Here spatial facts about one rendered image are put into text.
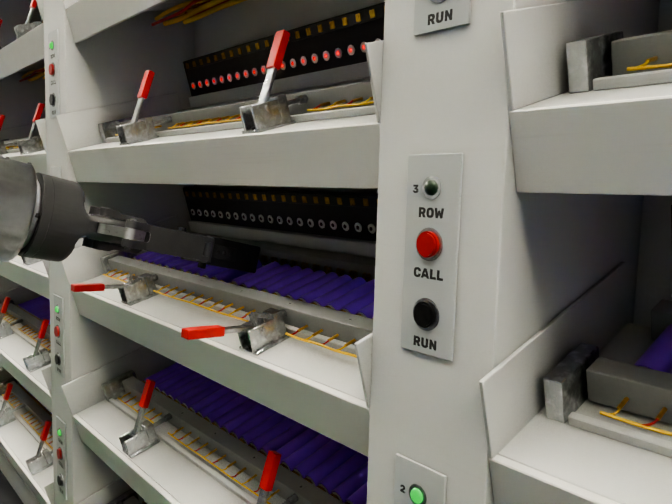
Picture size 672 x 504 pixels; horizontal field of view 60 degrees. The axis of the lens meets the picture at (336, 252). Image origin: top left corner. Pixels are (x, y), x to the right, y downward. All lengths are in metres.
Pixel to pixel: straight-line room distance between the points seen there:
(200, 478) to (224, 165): 0.36
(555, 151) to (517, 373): 0.13
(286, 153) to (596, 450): 0.30
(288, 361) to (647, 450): 0.27
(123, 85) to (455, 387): 0.73
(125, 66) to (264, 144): 0.50
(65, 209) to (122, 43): 0.46
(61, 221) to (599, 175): 0.42
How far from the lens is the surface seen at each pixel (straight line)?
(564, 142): 0.32
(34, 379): 1.16
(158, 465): 0.78
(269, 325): 0.53
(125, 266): 0.86
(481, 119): 0.34
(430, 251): 0.35
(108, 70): 0.95
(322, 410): 0.46
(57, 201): 0.55
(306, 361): 0.49
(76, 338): 0.95
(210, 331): 0.50
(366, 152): 0.40
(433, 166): 0.36
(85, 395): 0.97
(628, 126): 0.31
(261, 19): 0.87
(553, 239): 0.38
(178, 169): 0.63
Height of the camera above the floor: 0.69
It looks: 6 degrees down
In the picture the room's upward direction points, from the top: 2 degrees clockwise
